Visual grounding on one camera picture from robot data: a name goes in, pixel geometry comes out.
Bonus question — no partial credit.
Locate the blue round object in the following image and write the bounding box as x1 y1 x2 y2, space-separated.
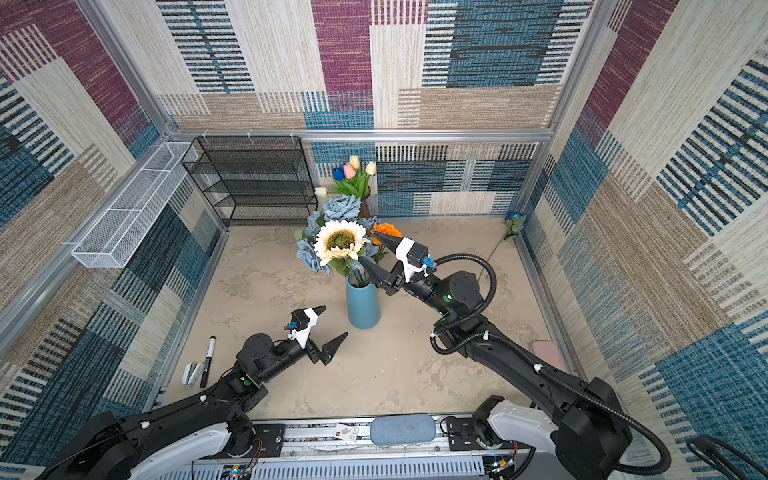
485 212 527 263

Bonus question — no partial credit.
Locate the white stapler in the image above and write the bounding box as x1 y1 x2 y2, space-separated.
181 362 204 386

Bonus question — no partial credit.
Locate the blue tulip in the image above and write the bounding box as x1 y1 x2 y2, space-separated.
332 166 354 196

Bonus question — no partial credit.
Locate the black cable loop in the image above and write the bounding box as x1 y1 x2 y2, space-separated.
685 434 768 480

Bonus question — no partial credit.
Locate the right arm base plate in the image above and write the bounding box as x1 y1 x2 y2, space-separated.
439 416 515 452

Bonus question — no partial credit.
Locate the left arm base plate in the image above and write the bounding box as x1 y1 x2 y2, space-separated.
203 423 286 460

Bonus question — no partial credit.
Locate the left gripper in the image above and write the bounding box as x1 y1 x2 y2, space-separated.
259 305 345 386

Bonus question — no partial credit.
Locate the black wire shelf rack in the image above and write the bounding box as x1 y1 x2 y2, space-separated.
181 136 318 227

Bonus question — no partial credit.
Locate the black marker pen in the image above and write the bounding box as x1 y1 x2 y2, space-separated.
200 336 216 388

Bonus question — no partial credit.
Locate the white wire mesh basket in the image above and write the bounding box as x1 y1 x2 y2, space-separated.
72 142 190 269

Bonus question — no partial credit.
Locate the teal ceramic vase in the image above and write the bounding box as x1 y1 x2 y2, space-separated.
346 277 381 330

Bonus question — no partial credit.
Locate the pink tulip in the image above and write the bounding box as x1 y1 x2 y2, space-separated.
340 163 358 197

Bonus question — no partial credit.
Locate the cream flower stem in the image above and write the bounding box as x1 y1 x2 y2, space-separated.
313 220 370 287

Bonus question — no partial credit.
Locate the blue hydrangea bunch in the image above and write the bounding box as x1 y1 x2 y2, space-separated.
296 195 379 283

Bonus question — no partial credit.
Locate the red glass vase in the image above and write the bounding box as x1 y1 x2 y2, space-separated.
359 186 372 219

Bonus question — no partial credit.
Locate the orange marigold stem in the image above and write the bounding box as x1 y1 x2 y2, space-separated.
371 223 403 263

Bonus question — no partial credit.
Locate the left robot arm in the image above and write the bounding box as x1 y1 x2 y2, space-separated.
40 306 347 479

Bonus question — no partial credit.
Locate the white label tag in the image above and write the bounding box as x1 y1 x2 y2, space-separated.
334 423 359 444

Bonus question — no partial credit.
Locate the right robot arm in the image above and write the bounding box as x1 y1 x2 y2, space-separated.
360 232 671 479

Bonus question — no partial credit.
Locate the blue-grey sponge pad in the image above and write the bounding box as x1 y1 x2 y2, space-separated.
369 414 436 446

